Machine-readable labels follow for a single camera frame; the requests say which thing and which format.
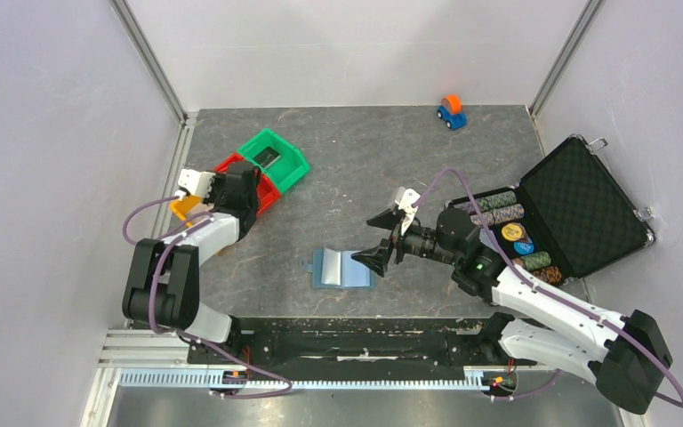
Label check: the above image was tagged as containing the black poker chip case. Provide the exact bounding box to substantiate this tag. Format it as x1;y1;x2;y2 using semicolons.
475;134;655;286

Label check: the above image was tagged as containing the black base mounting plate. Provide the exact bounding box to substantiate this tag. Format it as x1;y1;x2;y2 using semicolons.
185;317;538;382

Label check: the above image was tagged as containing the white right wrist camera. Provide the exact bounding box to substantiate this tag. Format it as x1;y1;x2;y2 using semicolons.
393;187;421;236

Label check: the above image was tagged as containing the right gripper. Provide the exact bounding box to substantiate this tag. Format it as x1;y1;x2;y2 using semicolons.
351;207;460;277

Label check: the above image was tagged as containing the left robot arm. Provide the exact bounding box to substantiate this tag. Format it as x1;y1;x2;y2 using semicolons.
121;161;261;363

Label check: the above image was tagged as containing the blue dealer chip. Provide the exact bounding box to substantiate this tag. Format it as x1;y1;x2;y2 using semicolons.
513;239;535;256

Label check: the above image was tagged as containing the dark card in green bin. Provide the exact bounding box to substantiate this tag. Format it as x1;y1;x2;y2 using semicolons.
253;147;281;169

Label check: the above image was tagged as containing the red plastic bin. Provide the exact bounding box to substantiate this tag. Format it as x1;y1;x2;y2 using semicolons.
213;152;281;217

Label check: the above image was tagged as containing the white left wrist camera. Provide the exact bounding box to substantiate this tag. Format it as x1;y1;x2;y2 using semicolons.
174;168;216;205

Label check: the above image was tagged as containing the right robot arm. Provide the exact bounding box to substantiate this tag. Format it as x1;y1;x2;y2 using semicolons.
351;208;672;415

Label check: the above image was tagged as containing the yellow dealer chip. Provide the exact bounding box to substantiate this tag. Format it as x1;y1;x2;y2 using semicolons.
501;222;526;242

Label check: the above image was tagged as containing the yellow plastic bin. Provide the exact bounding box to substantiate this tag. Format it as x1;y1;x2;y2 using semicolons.
169;195;202;228

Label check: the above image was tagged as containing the green plastic bin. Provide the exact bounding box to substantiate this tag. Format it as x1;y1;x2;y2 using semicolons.
237;128;310;195

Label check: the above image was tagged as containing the blue orange toy car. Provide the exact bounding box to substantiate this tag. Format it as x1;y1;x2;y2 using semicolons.
437;94;468;131

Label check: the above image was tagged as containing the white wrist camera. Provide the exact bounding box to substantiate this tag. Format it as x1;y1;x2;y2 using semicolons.
393;187;421;236
174;168;216;205

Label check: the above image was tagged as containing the blue leather card holder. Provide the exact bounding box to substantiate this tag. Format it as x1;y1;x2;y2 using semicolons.
301;248;375;290

